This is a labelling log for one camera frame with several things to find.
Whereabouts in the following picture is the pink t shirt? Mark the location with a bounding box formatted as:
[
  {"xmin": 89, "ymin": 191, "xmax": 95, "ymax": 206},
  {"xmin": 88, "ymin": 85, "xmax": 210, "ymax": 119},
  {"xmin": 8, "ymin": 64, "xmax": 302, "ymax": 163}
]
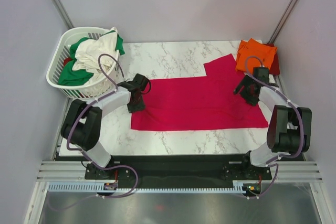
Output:
[{"xmin": 131, "ymin": 55, "xmax": 268, "ymax": 132}]

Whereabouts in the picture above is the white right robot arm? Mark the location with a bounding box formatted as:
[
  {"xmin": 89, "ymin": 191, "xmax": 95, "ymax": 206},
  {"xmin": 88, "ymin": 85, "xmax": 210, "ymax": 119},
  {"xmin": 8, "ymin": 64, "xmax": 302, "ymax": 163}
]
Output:
[{"xmin": 234, "ymin": 67, "xmax": 312, "ymax": 179}]

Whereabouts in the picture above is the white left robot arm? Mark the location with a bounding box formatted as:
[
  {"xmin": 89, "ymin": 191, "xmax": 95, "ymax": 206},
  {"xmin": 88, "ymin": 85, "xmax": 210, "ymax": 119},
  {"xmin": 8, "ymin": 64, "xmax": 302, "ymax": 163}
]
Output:
[{"xmin": 60, "ymin": 73, "xmax": 151, "ymax": 178}]

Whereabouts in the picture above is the folded orange t shirt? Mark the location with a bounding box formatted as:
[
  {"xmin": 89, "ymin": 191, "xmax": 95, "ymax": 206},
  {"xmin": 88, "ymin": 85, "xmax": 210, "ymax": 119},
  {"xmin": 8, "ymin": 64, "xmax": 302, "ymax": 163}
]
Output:
[{"xmin": 235, "ymin": 38, "xmax": 269, "ymax": 72}]

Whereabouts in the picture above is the folded dark red t shirt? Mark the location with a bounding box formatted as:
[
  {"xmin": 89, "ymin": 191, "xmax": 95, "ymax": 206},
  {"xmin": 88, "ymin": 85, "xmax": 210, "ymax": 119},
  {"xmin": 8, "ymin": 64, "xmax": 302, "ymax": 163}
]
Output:
[{"xmin": 266, "ymin": 44, "xmax": 280, "ymax": 76}]

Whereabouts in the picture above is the white plastic laundry basket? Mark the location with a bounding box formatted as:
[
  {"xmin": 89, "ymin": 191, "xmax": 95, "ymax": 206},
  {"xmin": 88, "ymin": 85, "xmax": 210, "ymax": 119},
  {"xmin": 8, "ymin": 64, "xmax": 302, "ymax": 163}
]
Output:
[{"xmin": 46, "ymin": 27, "xmax": 125, "ymax": 99}]

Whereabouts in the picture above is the white t shirt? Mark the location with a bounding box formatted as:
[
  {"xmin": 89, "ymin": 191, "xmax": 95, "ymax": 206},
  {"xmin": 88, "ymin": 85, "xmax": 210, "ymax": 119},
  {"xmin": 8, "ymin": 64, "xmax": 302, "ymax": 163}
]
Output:
[{"xmin": 72, "ymin": 27, "xmax": 124, "ymax": 78}]

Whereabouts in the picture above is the green t shirt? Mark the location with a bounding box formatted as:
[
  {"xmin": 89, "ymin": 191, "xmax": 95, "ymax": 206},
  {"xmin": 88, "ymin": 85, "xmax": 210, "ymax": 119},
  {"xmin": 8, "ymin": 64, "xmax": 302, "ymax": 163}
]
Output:
[{"xmin": 58, "ymin": 37, "xmax": 115, "ymax": 86}]

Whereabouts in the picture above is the dark red t shirt in basket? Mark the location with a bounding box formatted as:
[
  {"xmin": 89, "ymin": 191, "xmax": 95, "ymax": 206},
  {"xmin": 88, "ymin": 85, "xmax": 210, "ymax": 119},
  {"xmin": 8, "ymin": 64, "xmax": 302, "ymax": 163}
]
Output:
[{"xmin": 63, "ymin": 57, "xmax": 74, "ymax": 69}]

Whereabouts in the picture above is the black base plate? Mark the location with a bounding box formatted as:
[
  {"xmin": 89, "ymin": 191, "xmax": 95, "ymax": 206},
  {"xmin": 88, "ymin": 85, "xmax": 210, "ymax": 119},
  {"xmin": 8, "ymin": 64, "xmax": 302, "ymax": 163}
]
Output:
[{"xmin": 85, "ymin": 154, "xmax": 272, "ymax": 189}]

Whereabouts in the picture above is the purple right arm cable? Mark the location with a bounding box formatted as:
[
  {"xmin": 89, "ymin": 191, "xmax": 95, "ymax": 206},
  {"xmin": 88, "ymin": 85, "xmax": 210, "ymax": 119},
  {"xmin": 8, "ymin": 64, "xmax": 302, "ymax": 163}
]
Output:
[{"xmin": 243, "ymin": 56, "xmax": 307, "ymax": 200}]

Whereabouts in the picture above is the right corner metal post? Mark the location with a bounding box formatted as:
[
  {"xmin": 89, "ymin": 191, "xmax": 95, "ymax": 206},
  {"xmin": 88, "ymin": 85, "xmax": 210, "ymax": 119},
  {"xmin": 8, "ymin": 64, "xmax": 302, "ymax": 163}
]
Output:
[{"xmin": 268, "ymin": 0, "xmax": 299, "ymax": 44}]

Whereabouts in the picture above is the white slotted cable duct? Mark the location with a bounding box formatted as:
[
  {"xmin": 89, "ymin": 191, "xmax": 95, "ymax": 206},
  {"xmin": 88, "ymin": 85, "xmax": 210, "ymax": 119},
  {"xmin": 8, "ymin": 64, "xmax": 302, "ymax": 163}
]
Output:
[{"xmin": 48, "ymin": 181, "xmax": 261, "ymax": 194}]

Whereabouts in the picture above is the aluminium frame rail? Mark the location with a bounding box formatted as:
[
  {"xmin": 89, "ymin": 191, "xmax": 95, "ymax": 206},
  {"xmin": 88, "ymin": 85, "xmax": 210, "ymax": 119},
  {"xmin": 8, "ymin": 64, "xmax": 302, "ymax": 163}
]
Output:
[{"xmin": 37, "ymin": 161, "xmax": 323, "ymax": 183}]

